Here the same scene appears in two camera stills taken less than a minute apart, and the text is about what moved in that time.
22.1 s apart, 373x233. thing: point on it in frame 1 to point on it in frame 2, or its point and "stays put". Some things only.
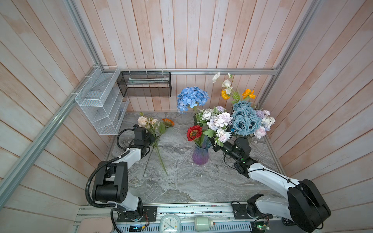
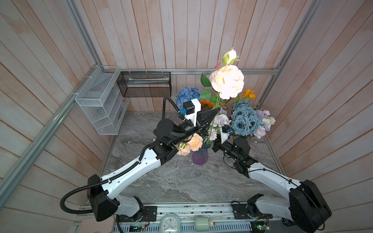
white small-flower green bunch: x=216 y=120 stays put
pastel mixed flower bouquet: x=267 y=122 stays put
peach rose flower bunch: x=156 y=128 to x=194 y=142
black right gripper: x=216 y=148 stays put
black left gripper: x=149 y=134 to x=202 y=122
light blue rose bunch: x=245 y=120 stays put
